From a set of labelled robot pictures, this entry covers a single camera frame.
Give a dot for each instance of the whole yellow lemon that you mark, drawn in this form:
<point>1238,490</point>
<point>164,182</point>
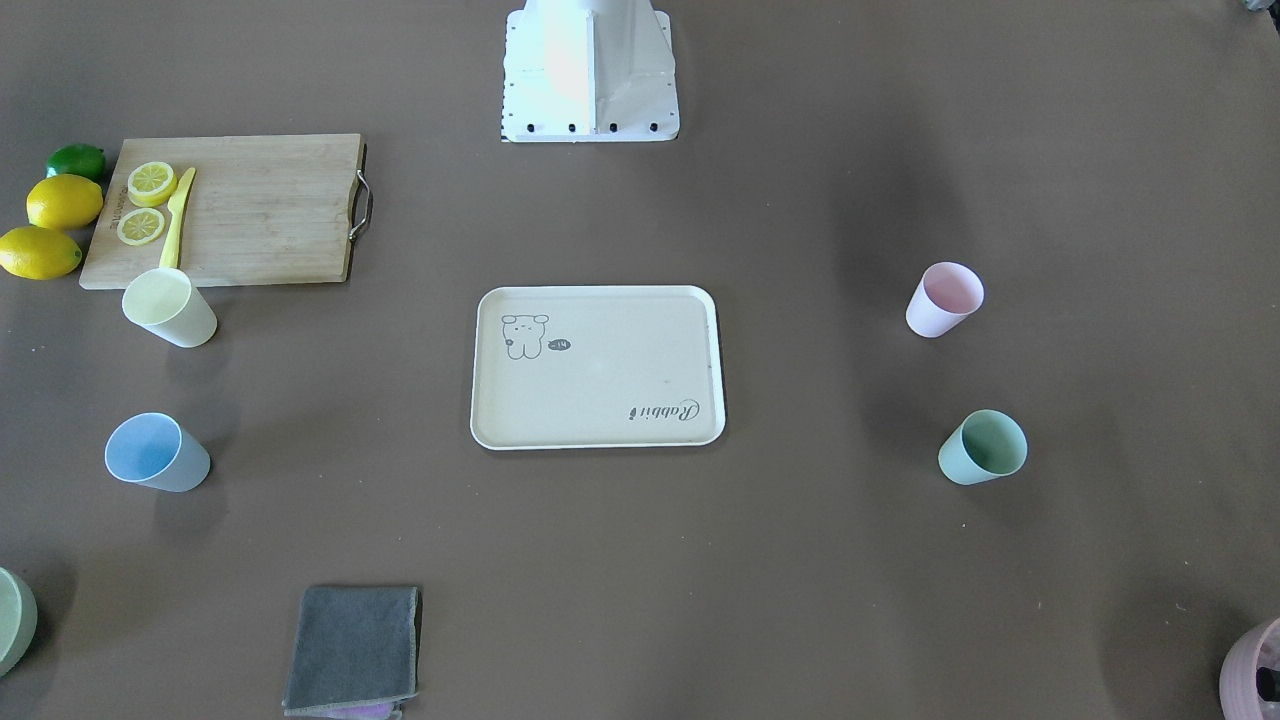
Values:
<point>38,253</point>
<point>64,202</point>

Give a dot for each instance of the mint green bowl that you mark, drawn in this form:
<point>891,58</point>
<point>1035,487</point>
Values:
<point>19,616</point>

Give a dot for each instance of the lower whole yellow lemon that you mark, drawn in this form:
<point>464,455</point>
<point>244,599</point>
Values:
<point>38,253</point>

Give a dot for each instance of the cream rabbit serving tray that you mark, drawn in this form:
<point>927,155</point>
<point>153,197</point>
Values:
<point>597,367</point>

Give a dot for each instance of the upper lemon slice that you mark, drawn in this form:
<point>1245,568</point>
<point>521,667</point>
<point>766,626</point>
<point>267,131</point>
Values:
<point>151,184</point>

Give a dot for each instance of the green lime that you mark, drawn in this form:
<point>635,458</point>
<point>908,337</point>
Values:
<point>77,159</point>

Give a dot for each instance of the pink mixing bowl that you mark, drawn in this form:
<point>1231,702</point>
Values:
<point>1248,678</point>

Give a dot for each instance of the folded grey cloth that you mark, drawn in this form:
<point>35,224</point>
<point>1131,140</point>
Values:
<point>355,652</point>

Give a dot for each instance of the pale yellow cup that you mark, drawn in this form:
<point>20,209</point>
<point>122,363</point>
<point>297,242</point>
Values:
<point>164,302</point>

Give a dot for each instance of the yellow plastic knife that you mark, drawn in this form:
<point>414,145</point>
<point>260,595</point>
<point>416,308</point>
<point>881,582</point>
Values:
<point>176,205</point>

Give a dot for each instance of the pink cup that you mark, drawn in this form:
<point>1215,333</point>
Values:
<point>946,295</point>

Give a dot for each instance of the upper whole yellow lemon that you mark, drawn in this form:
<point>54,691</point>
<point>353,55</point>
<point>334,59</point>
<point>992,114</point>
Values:
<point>64,202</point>

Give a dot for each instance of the light blue cup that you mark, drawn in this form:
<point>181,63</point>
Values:
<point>153,450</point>

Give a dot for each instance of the lower lemon slice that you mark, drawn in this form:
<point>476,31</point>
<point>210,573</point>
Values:
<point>141,226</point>

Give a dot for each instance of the mint green cup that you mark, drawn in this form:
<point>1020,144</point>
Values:
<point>986,446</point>

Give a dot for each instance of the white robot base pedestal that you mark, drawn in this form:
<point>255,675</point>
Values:
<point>589,71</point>

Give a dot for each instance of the lemon slice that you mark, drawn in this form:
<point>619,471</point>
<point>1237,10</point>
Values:
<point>151,184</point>
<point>141,226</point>

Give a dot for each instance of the bamboo cutting board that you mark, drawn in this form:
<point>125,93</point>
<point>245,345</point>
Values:
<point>273,209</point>

